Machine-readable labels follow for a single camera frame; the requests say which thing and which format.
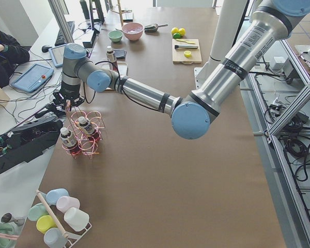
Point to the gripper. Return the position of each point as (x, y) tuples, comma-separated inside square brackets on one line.
[(68, 94)]

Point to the copper wire bottle basket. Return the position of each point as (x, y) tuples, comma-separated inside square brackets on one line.
[(88, 144)]

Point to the tea bottle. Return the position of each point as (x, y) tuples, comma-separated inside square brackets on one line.
[(86, 126), (69, 141), (111, 57)]

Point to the blue teach pendant near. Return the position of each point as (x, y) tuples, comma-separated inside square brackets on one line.
[(33, 78)]

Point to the blue teach pendant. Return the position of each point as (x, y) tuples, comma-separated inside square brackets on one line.
[(57, 55), (33, 78)]

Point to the blue teach pendant far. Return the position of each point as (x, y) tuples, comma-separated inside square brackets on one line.
[(57, 55)]

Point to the black computer mouse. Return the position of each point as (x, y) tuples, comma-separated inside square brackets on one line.
[(45, 48)]

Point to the dark folded cloth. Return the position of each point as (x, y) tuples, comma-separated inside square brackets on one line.
[(120, 54)]

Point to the seated person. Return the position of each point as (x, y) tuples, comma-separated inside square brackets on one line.
[(11, 55)]

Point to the green bowl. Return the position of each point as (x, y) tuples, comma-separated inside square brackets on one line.
[(115, 35)]

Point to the pink bowl with ice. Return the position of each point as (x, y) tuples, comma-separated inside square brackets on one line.
[(133, 31)]

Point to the pink plastic cup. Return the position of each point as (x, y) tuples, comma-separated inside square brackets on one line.
[(66, 202)]

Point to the green plastic cup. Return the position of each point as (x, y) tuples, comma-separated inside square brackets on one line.
[(36, 212)]

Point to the metal ice scoop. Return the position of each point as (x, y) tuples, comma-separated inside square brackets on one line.
[(153, 27)]

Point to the white plastic cup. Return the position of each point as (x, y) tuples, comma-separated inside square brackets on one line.
[(76, 218)]

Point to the steel muddler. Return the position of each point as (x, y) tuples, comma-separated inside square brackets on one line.
[(185, 47)]

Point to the yellow plastic cup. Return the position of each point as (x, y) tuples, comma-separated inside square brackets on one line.
[(44, 223)]

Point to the wooden cutting board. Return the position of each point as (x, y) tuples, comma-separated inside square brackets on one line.
[(178, 55)]

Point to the yellow plastic knife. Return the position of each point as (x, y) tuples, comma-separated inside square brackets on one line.
[(185, 41)]

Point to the yellow lemon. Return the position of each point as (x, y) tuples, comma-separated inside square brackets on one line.
[(174, 30)]

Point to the half lemon slice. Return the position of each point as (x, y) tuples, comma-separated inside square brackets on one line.
[(187, 53)]

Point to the white cup rack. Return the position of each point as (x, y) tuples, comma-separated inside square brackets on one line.
[(72, 236)]

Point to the grey blue plastic cup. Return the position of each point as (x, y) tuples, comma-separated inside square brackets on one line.
[(54, 239)]

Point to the aluminium frame post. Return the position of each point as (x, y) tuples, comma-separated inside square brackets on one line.
[(65, 28)]

